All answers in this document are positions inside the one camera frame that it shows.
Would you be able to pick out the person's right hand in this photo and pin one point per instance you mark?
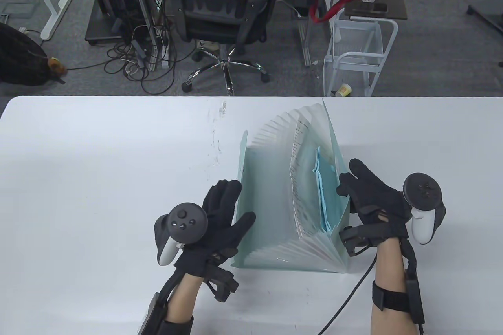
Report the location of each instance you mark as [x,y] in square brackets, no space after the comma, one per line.
[377,201]

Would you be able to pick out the person's left hand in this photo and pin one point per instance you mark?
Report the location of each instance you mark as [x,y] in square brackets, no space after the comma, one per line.
[222,209]

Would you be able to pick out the blue paper document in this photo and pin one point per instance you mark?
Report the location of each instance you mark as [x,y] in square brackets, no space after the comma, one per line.
[324,201]

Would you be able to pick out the person's right forearm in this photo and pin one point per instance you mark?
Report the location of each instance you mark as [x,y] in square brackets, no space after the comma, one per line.
[393,264]

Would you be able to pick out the black and white controller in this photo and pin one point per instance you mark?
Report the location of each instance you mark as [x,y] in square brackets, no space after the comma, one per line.
[184,221]
[422,189]

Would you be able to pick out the black labelled wrist box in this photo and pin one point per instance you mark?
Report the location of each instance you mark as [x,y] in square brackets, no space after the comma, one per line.
[415,299]
[151,317]

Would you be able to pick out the yellow paper cup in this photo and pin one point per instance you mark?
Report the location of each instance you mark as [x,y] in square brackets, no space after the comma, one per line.
[345,90]

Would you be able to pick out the white sneaker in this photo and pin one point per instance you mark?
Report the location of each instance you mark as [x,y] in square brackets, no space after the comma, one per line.
[208,45]

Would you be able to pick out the black smartphone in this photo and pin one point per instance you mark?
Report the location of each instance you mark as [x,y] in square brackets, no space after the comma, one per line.
[369,7]

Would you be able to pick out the black stand base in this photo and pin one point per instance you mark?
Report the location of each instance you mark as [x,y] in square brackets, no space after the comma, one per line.
[487,17]

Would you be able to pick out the brown plush toy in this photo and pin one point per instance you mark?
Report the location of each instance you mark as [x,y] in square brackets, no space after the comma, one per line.
[57,66]

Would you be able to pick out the black backpack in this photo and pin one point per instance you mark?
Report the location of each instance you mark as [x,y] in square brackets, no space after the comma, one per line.
[19,60]

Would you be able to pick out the grey floor hatch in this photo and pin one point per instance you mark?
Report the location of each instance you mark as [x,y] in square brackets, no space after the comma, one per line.
[17,10]

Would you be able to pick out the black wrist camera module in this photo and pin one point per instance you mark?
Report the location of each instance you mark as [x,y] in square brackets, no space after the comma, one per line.
[353,237]
[224,286]

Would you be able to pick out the aluminium frame foot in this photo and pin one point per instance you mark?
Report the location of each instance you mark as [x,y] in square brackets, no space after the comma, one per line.
[305,48]

